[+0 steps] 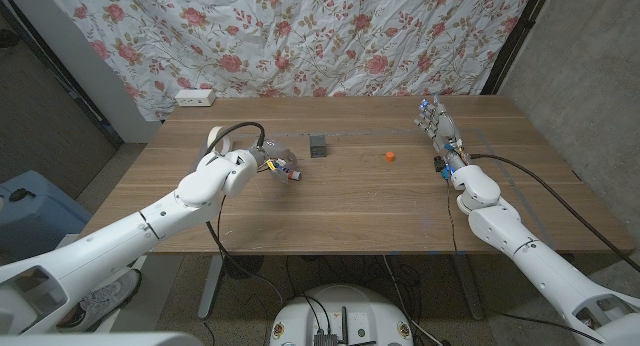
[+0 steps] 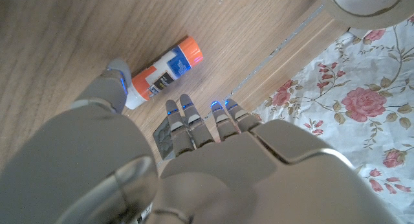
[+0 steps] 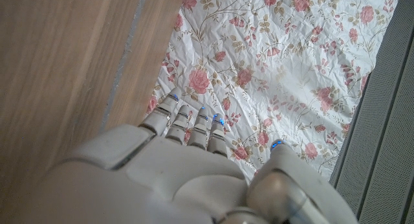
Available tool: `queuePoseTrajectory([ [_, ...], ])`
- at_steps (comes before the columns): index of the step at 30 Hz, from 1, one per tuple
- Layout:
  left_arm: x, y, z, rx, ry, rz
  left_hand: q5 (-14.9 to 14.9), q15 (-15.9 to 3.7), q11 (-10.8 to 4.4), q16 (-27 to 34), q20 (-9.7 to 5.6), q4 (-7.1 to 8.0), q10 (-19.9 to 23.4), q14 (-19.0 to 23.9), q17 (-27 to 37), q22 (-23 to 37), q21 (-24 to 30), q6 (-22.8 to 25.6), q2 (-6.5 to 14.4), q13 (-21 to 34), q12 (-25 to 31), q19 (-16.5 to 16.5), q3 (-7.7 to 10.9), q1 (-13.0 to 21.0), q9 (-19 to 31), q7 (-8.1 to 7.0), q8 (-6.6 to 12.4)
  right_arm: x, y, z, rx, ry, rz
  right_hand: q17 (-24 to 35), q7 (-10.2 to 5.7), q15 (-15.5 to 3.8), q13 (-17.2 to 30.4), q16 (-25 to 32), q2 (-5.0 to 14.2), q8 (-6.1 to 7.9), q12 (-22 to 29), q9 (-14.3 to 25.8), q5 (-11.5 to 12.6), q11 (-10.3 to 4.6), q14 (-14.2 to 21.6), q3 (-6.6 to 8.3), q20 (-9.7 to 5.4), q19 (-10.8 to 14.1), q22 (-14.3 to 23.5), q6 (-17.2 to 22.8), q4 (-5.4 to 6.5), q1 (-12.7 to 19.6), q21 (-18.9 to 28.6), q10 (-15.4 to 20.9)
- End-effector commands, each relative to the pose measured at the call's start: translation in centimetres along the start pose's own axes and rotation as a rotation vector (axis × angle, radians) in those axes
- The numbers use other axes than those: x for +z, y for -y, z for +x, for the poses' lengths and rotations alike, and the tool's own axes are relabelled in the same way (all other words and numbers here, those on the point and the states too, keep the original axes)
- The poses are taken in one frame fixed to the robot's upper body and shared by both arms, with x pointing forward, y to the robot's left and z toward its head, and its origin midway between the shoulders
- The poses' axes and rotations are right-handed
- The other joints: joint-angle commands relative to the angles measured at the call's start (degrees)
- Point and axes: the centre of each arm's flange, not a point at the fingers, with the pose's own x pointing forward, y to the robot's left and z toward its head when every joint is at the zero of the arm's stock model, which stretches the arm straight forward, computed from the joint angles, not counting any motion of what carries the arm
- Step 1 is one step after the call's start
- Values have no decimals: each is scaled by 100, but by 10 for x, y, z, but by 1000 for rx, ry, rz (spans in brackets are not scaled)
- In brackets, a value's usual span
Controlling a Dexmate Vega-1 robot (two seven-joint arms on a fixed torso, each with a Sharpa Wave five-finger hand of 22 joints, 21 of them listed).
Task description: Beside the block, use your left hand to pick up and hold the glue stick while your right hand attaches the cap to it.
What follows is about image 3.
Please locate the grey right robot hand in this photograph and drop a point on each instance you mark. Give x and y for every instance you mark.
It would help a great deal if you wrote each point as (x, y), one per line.
(161, 185)

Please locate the grey tape outline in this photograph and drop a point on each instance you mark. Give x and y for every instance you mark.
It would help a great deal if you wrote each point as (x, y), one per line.
(124, 52)

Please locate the floral backdrop cloth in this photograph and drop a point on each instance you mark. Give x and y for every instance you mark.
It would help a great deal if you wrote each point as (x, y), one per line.
(275, 72)

